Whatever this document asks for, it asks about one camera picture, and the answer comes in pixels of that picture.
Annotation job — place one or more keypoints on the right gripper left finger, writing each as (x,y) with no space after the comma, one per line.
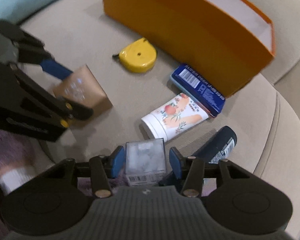
(98,176)

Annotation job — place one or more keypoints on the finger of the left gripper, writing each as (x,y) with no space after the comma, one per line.
(18,46)
(62,106)

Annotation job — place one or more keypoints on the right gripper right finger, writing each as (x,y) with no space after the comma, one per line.
(190,173)

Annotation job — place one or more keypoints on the gold brown box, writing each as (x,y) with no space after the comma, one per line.
(82,87)

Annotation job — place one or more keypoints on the clear plastic cube box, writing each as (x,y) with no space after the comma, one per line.
(145,162)

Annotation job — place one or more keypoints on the yellow tape measure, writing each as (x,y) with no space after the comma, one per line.
(138,57)

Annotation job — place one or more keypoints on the blue tin box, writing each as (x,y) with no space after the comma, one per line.
(198,89)

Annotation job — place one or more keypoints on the black cylinder bottle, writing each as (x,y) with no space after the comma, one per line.
(216,148)

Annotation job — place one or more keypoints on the purple fluffy blanket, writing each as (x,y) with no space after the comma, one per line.
(21,159)

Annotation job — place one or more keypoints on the orange cardboard box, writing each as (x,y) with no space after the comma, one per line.
(228,42)

